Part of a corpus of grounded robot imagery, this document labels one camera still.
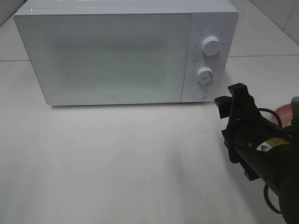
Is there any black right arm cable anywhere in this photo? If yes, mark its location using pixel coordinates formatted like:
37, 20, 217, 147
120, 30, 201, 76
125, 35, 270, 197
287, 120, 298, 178
256, 107, 285, 129

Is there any round white door button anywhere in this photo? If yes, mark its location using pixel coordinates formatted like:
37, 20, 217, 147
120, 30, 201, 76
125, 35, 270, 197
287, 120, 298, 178
192, 88, 207, 99

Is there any lower white timer knob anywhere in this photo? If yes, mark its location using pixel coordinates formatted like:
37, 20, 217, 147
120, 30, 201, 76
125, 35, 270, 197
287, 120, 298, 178
197, 66, 214, 84

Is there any white microwave door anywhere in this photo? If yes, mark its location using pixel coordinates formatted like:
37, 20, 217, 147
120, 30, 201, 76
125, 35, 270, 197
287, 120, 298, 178
15, 13, 192, 105

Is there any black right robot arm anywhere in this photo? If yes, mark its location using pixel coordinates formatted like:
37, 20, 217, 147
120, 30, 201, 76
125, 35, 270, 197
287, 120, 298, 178
214, 83, 299, 224

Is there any upper white power knob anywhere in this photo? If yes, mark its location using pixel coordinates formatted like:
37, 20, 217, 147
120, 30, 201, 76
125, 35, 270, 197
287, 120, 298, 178
201, 35, 221, 56

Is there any pink round plate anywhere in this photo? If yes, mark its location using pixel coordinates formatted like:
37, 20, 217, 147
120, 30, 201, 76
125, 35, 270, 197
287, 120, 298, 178
275, 104, 292, 128

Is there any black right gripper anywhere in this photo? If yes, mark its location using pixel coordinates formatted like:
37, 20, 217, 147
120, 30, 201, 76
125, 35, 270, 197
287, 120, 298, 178
214, 83, 278, 163

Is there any white microwave oven body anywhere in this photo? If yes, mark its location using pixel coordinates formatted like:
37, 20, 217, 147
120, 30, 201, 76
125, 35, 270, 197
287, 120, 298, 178
14, 0, 239, 104

